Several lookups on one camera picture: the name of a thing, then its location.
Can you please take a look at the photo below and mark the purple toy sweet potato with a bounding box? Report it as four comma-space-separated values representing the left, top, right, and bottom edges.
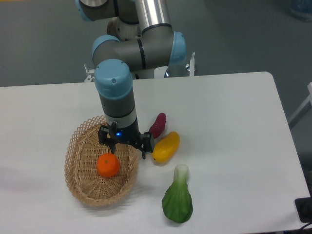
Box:
149, 113, 167, 139

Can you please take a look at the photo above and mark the yellow toy mango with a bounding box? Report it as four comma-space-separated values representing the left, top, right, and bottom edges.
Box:
152, 131, 180, 163

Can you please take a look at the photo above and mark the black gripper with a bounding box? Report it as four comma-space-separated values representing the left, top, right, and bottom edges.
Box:
98, 119, 155, 159

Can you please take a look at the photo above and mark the woven wicker basket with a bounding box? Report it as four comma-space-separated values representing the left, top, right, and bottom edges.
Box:
64, 116, 138, 206

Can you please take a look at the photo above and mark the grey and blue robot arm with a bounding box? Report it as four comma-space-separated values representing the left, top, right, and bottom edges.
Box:
76, 0, 187, 155

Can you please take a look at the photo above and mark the white furniture frame right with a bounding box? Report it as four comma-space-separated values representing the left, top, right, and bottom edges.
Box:
288, 82, 312, 129

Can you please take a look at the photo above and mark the orange toy fruit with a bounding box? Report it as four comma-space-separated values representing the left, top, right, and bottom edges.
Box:
97, 153, 120, 177

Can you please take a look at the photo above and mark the green toy bok choy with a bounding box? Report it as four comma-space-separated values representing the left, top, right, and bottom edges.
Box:
161, 164, 193, 223

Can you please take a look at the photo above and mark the black device at table edge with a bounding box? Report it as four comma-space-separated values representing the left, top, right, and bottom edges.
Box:
294, 197, 312, 223

